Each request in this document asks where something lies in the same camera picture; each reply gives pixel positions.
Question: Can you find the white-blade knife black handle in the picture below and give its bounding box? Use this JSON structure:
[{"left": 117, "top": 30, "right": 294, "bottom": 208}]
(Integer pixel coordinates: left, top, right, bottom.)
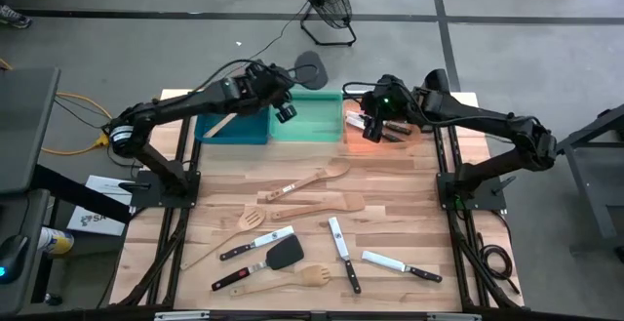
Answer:
[
  {"left": 345, "top": 118, "right": 409, "bottom": 144},
  {"left": 361, "top": 250, "right": 444, "bottom": 284},
  {"left": 346, "top": 109, "right": 414, "bottom": 136},
  {"left": 327, "top": 216, "right": 363, "bottom": 295},
  {"left": 218, "top": 224, "right": 295, "bottom": 262}
]

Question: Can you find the black turner round blade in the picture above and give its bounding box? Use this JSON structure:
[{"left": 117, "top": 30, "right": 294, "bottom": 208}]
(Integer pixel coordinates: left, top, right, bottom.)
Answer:
[{"left": 293, "top": 50, "right": 330, "bottom": 92}]

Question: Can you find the red spatula wooden handle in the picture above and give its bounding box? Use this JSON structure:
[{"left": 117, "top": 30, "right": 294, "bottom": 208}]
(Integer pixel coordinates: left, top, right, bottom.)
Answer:
[{"left": 202, "top": 112, "right": 239, "bottom": 140}]

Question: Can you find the wooden spoon with label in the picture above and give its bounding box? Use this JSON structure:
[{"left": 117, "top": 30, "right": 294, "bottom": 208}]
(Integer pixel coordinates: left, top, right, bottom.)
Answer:
[{"left": 264, "top": 157, "right": 353, "bottom": 203}]

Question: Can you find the slotted wooden spatula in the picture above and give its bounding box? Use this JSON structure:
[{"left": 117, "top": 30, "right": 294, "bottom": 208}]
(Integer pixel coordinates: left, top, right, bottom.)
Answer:
[{"left": 179, "top": 206, "right": 267, "bottom": 272}]

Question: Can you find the black turner rectangular blade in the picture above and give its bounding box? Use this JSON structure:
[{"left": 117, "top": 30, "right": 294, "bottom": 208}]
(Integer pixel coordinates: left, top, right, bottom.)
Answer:
[{"left": 211, "top": 233, "right": 305, "bottom": 293}]

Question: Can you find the wooden spork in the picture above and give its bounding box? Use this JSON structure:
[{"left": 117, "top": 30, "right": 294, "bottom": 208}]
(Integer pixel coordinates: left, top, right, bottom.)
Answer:
[{"left": 229, "top": 264, "right": 332, "bottom": 298}]

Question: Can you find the blue plastic bin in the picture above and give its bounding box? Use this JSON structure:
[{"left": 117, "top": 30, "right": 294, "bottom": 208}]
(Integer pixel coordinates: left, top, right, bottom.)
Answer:
[{"left": 193, "top": 89, "right": 272, "bottom": 145}]

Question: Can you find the orange plastic bin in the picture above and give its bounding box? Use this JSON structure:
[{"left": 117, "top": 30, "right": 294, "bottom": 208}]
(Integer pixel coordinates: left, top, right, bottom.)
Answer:
[{"left": 342, "top": 97, "right": 423, "bottom": 154}]

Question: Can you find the teal plastic bin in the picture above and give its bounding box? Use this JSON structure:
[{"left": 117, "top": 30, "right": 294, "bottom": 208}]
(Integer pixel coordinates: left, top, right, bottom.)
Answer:
[{"left": 268, "top": 90, "right": 345, "bottom": 143}]

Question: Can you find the white paper booklet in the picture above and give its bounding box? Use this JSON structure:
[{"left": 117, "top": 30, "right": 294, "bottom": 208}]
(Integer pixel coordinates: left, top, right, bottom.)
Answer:
[{"left": 66, "top": 174, "right": 136, "bottom": 237}]

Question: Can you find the black support beam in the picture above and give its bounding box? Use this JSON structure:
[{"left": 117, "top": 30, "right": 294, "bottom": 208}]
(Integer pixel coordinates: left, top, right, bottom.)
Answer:
[{"left": 31, "top": 163, "right": 134, "bottom": 225}]

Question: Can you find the black metal stand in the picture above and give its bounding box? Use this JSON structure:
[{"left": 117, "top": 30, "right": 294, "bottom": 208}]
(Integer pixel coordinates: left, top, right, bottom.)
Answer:
[{"left": 553, "top": 103, "right": 624, "bottom": 254}]

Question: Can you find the yellow white spray can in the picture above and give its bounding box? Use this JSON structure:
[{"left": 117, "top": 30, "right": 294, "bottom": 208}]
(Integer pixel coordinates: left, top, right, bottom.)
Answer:
[{"left": 37, "top": 226, "right": 75, "bottom": 257}]

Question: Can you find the person's shoe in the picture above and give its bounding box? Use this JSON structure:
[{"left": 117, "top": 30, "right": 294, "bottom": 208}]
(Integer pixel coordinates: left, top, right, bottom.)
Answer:
[{"left": 0, "top": 2, "right": 34, "bottom": 30}]

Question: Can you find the dark grey side table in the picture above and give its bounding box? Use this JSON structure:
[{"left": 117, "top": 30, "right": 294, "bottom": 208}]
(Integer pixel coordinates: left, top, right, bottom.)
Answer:
[{"left": 0, "top": 187, "right": 51, "bottom": 315}]

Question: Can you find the black computer mouse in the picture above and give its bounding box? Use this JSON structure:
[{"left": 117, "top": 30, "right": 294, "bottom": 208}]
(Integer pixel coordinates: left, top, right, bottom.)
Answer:
[{"left": 0, "top": 234, "right": 29, "bottom": 284}]

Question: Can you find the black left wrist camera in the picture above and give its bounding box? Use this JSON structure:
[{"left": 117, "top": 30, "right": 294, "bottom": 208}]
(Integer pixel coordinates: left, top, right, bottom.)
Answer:
[{"left": 274, "top": 101, "right": 297, "bottom": 125}]

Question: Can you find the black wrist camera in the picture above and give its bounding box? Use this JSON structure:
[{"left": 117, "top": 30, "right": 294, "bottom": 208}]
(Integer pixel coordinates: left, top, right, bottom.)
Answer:
[
  {"left": 274, "top": 101, "right": 297, "bottom": 125},
  {"left": 361, "top": 114, "right": 387, "bottom": 144}
]

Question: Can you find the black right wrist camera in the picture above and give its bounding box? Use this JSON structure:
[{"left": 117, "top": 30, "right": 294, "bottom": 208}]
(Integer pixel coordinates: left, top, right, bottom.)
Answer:
[{"left": 361, "top": 114, "right": 387, "bottom": 144}]

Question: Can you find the black fan power cable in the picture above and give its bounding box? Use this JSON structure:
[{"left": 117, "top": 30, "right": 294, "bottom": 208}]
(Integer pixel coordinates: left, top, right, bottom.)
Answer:
[{"left": 246, "top": 1, "right": 313, "bottom": 63}]

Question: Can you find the metal box grater black handle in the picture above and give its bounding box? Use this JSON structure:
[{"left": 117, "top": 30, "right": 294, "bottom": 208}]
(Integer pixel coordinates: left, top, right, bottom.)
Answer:
[{"left": 422, "top": 67, "right": 452, "bottom": 98}]

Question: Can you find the yellow extension cord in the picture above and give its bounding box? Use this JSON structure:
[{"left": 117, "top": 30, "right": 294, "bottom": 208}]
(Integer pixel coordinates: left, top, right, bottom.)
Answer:
[{"left": 0, "top": 57, "right": 113, "bottom": 157}]

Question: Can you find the black table frame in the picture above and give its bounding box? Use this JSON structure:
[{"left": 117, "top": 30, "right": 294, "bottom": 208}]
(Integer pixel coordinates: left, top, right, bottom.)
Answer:
[{"left": 111, "top": 89, "right": 526, "bottom": 321}]

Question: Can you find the black coiled cable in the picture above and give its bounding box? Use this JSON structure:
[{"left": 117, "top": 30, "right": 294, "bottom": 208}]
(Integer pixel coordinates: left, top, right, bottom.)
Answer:
[{"left": 475, "top": 211, "right": 522, "bottom": 297}]

